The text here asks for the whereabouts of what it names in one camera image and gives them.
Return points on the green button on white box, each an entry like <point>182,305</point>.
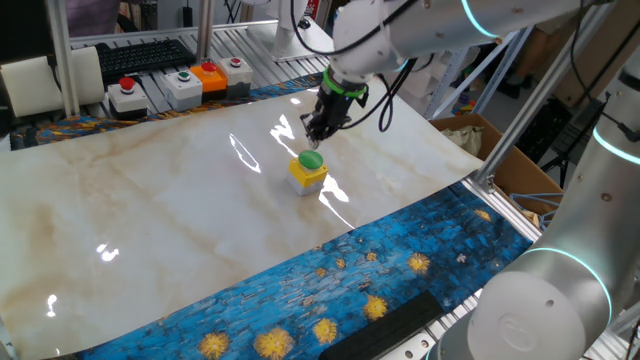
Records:
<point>183,90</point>

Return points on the person in purple shirt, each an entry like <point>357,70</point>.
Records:
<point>95,17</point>

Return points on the aluminium frame post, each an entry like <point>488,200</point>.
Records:
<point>530,100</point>
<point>62,55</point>
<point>205,30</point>

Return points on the crumpled beige cloth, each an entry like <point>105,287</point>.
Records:
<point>465,139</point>

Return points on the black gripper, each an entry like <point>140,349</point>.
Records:
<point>337,110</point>

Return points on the white shelf frame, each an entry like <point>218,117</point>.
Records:
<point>480,70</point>

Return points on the blue starry painted cloth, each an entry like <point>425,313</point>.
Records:
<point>390,260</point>

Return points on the black computer keyboard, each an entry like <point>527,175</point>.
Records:
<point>142,56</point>

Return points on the red button on white box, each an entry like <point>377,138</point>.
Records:
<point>127,97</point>

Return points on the red button on orange box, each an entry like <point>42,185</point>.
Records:
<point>210,80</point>

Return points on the white pedestal on metal plate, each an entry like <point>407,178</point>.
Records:
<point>290,35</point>

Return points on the green button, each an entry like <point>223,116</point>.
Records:
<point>183,90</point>
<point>306,172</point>

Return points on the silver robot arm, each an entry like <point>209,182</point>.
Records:
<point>550,300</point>

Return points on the small red button white box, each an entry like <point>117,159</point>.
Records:
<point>236,72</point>

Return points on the brown cardboard box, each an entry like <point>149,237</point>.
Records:
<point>520,170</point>

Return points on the glossy marble pattern sheet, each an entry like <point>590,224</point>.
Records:
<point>175,210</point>

